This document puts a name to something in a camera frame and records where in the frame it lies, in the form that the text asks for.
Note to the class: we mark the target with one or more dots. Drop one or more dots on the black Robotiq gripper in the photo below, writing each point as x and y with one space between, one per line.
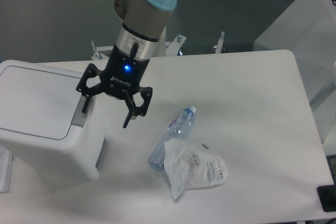
123 77

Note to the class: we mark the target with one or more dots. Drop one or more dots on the white push-lid trash can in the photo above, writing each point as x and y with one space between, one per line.
47 123

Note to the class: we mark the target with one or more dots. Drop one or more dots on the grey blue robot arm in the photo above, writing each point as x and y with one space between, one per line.
143 22

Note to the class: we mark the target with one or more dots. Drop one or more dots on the clear plastic water bottle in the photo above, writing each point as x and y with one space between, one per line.
180 127

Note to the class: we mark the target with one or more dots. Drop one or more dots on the crumpled white plastic bag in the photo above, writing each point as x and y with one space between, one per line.
192 165

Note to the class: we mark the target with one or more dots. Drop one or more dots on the clear plastic sheet left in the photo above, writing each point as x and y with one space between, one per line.
7 159

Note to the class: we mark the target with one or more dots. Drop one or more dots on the white box with lettering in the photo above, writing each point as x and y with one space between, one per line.
307 29

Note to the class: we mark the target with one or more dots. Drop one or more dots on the black device at table edge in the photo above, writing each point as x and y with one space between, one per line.
326 195

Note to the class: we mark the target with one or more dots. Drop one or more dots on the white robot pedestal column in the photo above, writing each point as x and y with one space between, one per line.
161 45

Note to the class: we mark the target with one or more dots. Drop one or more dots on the white metal base frame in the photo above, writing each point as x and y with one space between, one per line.
173 48

